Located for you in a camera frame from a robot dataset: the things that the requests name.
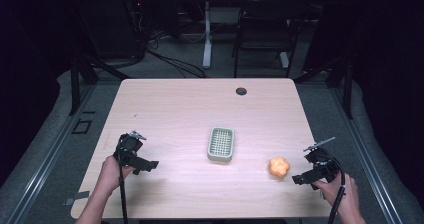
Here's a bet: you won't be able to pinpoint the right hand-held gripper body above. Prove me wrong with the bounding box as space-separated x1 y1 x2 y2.
302 136 341 184

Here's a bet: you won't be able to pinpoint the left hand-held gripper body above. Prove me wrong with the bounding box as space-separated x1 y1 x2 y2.
113 130 148 168

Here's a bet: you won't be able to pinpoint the orange flower-shaped soap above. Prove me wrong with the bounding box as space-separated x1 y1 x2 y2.
268 156 291 179

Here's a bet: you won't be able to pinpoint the grey-green soap dish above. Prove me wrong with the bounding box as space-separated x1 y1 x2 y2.
206 126 236 163

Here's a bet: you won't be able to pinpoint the person's left hand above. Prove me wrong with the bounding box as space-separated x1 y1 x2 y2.
99 155 135 196

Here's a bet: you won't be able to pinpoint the person's right hand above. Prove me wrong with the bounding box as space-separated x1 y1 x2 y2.
314 173 361 219

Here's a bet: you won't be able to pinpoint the grey tape strip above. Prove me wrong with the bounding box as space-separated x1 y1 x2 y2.
62 190 91 207

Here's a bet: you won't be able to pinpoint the black metal stand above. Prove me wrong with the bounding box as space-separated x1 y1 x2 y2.
68 50 132 116
293 55 354 120

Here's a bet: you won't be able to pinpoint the white desk leg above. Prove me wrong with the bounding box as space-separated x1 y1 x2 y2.
202 0 213 69

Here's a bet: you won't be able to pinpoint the black chair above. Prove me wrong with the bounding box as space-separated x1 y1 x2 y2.
232 0 309 79

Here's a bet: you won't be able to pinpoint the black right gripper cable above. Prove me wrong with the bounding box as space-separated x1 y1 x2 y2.
324 154 347 224

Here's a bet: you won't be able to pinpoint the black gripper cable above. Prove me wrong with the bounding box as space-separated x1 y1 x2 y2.
116 134 130 224
324 154 347 224

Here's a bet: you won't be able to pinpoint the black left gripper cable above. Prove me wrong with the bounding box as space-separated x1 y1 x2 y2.
116 134 130 224

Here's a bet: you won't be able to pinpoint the aluminium floor rail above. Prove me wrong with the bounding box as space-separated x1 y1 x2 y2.
6 83 98 224
329 83 406 224

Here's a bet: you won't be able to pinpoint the black floor cables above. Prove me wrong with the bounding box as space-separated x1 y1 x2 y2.
126 0 208 79

